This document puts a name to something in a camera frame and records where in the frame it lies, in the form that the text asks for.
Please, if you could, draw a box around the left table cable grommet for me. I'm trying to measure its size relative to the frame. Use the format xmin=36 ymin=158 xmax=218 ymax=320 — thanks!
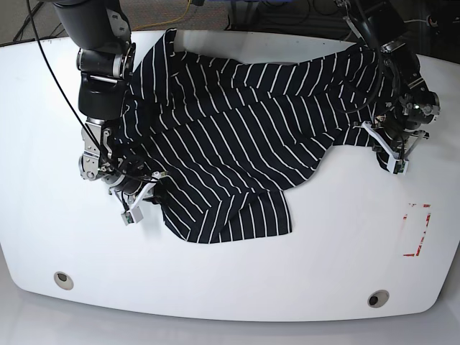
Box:
xmin=53 ymin=272 xmax=74 ymax=290

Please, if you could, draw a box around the yellow floor cable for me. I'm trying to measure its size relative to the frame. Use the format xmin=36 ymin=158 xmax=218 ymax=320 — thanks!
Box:
xmin=131 ymin=0 xmax=191 ymax=32

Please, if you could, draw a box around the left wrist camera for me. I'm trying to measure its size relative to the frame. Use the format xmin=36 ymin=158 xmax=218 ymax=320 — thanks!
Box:
xmin=387 ymin=157 xmax=409 ymax=175

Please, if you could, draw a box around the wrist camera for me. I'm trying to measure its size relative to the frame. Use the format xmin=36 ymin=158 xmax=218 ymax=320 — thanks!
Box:
xmin=121 ymin=207 xmax=144 ymax=226
xmin=387 ymin=157 xmax=409 ymax=175

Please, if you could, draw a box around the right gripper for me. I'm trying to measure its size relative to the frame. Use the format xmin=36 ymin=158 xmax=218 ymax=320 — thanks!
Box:
xmin=109 ymin=171 xmax=169 ymax=213

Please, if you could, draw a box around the table cable grommet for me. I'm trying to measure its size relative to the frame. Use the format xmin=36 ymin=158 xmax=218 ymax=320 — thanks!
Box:
xmin=53 ymin=272 xmax=74 ymax=290
xmin=367 ymin=290 xmax=390 ymax=308

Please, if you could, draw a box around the red tape rectangle marking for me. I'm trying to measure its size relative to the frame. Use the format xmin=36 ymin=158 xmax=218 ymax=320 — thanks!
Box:
xmin=400 ymin=203 xmax=432 ymax=257

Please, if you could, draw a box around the black white striped t-shirt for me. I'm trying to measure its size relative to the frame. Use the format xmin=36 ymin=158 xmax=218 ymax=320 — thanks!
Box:
xmin=115 ymin=29 xmax=383 ymax=244

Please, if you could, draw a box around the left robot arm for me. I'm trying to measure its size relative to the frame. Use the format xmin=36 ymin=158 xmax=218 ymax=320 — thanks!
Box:
xmin=336 ymin=1 xmax=441 ymax=174

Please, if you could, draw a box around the right table cable grommet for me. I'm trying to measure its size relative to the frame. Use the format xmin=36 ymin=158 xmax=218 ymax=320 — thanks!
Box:
xmin=367 ymin=290 xmax=390 ymax=308

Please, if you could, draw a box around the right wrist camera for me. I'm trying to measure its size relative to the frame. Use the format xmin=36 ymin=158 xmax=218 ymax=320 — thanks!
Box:
xmin=121 ymin=207 xmax=144 ymax=226

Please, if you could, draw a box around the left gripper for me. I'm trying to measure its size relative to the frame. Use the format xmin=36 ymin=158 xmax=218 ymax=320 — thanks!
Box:
xmin=353 ymin=121 xmax=430 ymax=175

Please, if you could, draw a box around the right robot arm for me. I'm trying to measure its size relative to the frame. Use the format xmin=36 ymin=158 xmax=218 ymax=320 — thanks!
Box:
xmin=52 ymin=1 xmax=165 ymax=225

